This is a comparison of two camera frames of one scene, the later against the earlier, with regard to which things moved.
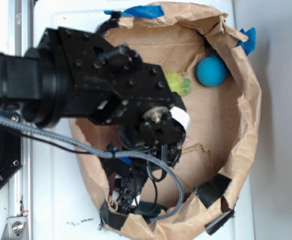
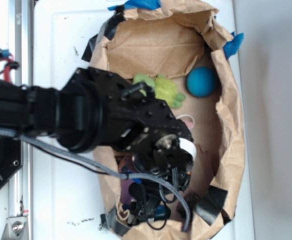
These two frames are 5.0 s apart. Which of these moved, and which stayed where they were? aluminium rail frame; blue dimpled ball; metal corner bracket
Moved: blue dimpled ball
Stayed: metal corner bracket; aluminium rail frame
